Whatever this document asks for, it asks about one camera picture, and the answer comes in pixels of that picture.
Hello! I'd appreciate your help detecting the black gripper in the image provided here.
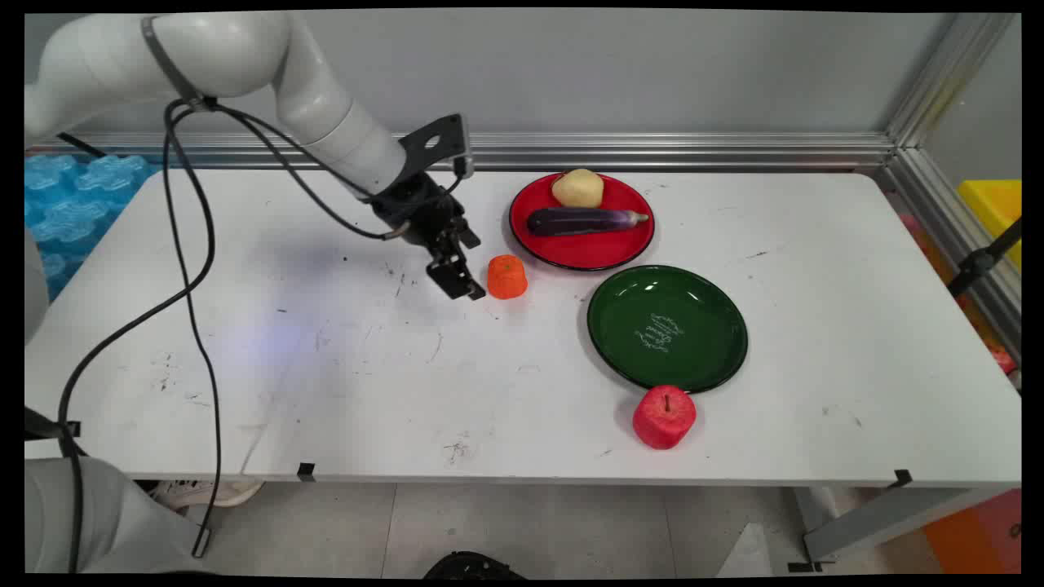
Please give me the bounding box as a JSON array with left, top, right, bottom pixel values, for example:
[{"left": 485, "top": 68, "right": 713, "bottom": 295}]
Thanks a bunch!
[{"left": 371, "top": 171, "right": 488, "bottom": 302}]

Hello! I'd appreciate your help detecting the purple toy eggplant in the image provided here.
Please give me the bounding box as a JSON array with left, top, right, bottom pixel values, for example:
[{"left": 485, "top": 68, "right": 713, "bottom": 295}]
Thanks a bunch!
[{"left": 527, "top": 207, "right": 651, "bottom": 238}]

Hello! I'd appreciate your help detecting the orange toy fruit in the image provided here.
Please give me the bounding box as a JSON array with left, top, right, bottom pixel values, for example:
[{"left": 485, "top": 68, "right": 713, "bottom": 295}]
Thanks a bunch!
[{"left": 487, "top": 254, "right": 529, "bottom": 301}]

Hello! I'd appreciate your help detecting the red round plate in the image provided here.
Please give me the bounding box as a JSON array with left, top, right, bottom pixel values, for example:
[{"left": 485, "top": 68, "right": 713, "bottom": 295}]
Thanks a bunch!
[{"left": 509, "top": 172, "right": 656, "bottom": 272}]

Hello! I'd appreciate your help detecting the beige toy potato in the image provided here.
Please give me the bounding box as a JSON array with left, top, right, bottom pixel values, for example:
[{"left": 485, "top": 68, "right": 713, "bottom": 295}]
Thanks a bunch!
[{"left": 551, "top": 168, "right": 605, "bottom": 209}]

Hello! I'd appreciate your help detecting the green round plate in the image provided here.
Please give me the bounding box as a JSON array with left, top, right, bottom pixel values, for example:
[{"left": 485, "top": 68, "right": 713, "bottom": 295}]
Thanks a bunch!
[{"left": 586, "top": 264, "right": 749, "bottom": 395}]

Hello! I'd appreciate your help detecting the red toy apple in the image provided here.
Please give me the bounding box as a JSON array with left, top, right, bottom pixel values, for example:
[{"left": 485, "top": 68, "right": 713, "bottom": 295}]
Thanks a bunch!
[{"left": 632, "top": 385, "right": 697, "bottom": 451}]

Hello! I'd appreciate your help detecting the black round object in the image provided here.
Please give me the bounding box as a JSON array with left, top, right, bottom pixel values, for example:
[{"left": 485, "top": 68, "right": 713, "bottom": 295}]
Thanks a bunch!
[{"left": 422, "top": 551, "right": 529, "bottom": 580}]

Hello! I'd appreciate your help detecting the white shoe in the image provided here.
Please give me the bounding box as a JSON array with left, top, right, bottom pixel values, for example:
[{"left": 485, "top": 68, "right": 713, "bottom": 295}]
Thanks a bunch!
[{"left": 149, "top": 479, "right": 267, "bottom": 511}]

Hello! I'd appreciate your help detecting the grey table leg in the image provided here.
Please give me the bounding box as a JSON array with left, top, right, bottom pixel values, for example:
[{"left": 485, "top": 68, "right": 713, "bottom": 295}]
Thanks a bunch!
[{"left": 785, "top": 486, "right": 994, "bottom": 572}]

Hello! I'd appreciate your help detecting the black clamp stand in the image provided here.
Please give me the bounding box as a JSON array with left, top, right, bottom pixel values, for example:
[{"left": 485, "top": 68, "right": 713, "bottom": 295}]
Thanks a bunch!
[{"left": 946, "top": 217, "right": 1022, "bottom": 299}]

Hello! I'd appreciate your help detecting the yellow plastic box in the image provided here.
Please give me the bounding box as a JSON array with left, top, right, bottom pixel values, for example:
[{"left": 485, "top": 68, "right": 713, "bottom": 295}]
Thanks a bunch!
[{"left": 956, "top": 179, "right": 1022, "bottom": 271}]

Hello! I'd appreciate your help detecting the orange box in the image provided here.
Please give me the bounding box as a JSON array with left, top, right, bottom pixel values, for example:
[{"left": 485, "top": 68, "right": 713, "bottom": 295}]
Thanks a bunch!
[{"left": 922, "top": 489, "right": 1022, "bottom": 575}]

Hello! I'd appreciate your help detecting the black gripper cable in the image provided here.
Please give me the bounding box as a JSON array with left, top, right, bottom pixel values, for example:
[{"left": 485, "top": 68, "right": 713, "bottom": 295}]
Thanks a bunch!
[{"left": 208, "top": 99, "right": 410, "bottom": 242}]

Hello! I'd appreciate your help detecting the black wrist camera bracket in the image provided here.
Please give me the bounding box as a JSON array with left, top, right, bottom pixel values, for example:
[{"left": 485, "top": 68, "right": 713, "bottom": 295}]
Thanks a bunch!
[{"left": 397, "top": 113, "right": 475, "bottom": 179}]

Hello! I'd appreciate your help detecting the horizontal aluminium frame rail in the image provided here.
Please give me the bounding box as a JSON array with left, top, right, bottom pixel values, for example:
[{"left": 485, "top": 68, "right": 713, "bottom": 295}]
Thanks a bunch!
[{"left": 24, "top": 132, "right": 898, "bottom": 171}]

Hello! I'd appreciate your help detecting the long black cable with plug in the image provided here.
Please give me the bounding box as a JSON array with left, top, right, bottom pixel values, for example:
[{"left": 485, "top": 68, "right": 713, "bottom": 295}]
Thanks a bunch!
[{"left": 161, "top": 98, "right": 223, "bottom": 560}]

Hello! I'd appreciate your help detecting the long black arm cable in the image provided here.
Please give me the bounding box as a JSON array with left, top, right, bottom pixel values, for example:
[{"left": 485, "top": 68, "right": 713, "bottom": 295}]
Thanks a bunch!
[{"left": 55, "top": 98, "right": 217, "bottom": 574}]

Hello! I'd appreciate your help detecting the black cable holder strap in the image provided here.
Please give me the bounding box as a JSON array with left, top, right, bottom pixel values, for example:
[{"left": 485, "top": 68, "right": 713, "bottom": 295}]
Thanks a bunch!
[{"left": 24, "top": 405, "right": 83, "bottom": 442}]

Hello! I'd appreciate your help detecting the aluminium side frame rail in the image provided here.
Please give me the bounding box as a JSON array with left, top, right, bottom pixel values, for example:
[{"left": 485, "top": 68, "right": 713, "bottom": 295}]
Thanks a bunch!
[{"left": 874, "top": 147, "right": 1022, "bottom": 364}]

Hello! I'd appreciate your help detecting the aluminium corner frame post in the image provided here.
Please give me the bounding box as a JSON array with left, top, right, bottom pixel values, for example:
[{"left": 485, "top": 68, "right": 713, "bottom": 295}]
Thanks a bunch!
[{"left": 885, "top": 12, "right": 1022, "bottom": 149}]

